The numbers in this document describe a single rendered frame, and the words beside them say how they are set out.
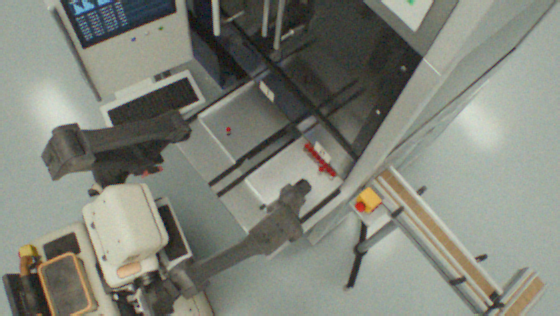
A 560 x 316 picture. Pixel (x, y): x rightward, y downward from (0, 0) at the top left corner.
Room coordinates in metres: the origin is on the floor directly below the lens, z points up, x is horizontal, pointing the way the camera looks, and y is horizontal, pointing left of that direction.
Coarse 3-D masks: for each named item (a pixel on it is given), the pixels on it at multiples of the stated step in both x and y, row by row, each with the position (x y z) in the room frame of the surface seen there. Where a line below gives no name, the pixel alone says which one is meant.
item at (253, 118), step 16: (240, 96) 0.98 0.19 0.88; (256, 96) 1.00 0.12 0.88; (208, 112) 0.87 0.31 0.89; (224, 112) 0.89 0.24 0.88; (240, 112) 0.90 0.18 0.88; (256, 112) 0.92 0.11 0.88; (272, 112) 0.93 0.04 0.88; (208, 128) 0.79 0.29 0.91; (224, 128) 0.81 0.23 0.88; (240, 128) 0.83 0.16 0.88; (256, 128) 0.84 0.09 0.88; (272, 128) 0.86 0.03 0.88; (224, 144) 0.74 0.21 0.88; (240, 144) 0.76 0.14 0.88; (256, 144) 0.76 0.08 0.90
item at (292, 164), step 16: (272, 160) 0.71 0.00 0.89; (288, 160) 0.73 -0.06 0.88; (304, 160) 0.74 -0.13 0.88; (256, 176) 0.63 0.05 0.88; (272, 176) 0.64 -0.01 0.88; (288, 176) 0.66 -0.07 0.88; (304, 176) 0.67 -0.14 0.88; (320, 176) 0.68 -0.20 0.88; (256, 192) 0.56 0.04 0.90; (272, 192) 0.58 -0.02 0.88; (320, 192) 0.62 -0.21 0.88; (304, 208) 0.54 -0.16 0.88
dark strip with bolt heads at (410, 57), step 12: (408, 48) 0.67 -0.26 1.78; (408, 60) 0.66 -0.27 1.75; (396, 72) 0.67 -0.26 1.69; (408, 72) 0.65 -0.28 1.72; (396, 84) 0.66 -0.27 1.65; (384, 96) 0.66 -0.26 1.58; (396, 96) 0.65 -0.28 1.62; (372, 108) 0.67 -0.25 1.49; (384, 108) 0.65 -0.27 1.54; (372, 120) 0.66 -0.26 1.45; (360, 132) 0.67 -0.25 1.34; (372, 132) 0.65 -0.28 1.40; (360, 144) 0.66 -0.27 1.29
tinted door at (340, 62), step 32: (320, 0) 0.86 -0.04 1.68; (352, 0) 0.80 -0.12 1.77; (288, 32) 0.92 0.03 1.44; (320, 32) 0.84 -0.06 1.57; (352, 32) 0.78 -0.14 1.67; (384, 32) 0.72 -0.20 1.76; (288, 64) 0.90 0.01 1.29; (320, 64) 0.82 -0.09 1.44; (352, 64) 0.75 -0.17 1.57; (384, 64) 0.70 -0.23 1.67; (320, 96) 0.80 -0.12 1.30; (352, 96) 0.73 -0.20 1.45; (352, 128) 0.70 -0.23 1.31
